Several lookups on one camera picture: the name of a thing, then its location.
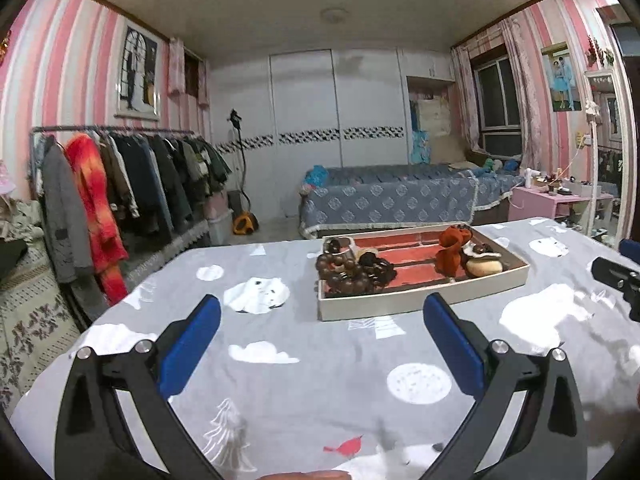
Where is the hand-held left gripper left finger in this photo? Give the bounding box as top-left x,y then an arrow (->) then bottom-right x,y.
55,294 -> 236,480

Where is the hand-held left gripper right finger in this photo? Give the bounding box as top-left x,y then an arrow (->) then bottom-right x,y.
422,292 -> 589,480

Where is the beige tray with red lining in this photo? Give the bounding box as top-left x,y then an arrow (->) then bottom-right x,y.
316,221 -> 531,322

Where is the felt hat plush hair clip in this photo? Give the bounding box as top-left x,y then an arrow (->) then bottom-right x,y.
461,242 -> 504,279

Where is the brown wooden bead bracelet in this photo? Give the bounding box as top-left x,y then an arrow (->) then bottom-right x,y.
315,252 -> 399,297

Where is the white framed standing mirror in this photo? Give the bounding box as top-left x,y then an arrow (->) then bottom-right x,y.
582,70 -> 632,249

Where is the pink desk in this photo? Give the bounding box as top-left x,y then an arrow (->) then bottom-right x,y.
510,185 -> 616,224

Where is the grey printed blanket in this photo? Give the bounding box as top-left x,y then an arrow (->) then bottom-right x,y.
10,217 -> 640,480

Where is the garment steamer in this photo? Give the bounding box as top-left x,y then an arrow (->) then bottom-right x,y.
226,108 -> 259,236

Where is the bed with blue patterned cover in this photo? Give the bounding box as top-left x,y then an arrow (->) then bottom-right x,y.
299,161 -> 524,240

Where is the floral patterned cloth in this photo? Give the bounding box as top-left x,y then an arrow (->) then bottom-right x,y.
0,200 -> 87,413

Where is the row of hanging clothes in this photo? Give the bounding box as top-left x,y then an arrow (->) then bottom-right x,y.
35,131 -> 234,307

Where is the window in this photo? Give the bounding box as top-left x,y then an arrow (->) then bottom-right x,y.
472,57 -> 524,157

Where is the blue hanging cloth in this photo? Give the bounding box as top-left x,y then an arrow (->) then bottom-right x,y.
409,100 -> 432,164

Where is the checked pink curtain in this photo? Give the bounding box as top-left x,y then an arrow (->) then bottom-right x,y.
451,44 -> 484,154

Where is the metal clothes rack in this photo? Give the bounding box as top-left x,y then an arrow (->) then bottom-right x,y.
29,125 -> 198,201

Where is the white wardrobe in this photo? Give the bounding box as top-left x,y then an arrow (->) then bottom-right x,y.
210,49 -> 456,221

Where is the short pink curtain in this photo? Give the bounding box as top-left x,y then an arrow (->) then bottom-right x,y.
167,37 -> 211,107

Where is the small wall poster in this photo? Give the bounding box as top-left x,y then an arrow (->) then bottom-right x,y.
541,42 -> 577,112

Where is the framed wall poster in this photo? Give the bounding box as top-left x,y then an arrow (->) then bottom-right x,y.
114,25 -> 164,122

